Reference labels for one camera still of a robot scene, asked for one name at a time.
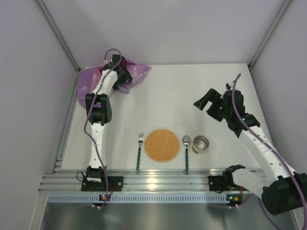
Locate purple printed placemat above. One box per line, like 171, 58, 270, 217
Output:
77, 59, 153, 110

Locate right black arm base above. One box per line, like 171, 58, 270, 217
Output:
208, 175, 249, 193

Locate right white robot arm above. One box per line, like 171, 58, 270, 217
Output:
193, 89, 307, 215

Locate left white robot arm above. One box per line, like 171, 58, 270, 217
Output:
84, 54, 131, 184

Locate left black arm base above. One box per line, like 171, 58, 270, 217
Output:
81, 176, 124, 192

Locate metal cup with wood band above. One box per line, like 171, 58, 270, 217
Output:
192, 135, 210, 154

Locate round woven wicker plate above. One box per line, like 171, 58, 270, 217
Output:
144, 129, 179, 162

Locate spoon with green handle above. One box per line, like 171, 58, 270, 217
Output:
182, 135, 190, 175

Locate fork with green handle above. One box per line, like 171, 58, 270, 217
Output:
136, 133, 144, 174

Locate left aluminium frame post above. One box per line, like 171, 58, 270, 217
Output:
34, 0, 80, 72

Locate aluminium frame post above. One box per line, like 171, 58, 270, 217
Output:
248, 0, 294, 70
34, 0, 80, 72

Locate perforated grey cable duct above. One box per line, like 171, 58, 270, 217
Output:
48, 194, 242, 204

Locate aluminium mounting rail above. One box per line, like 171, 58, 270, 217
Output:
38, 169, 223, 193

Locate right aluminium frame post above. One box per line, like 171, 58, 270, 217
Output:
248, 0, 294, 70

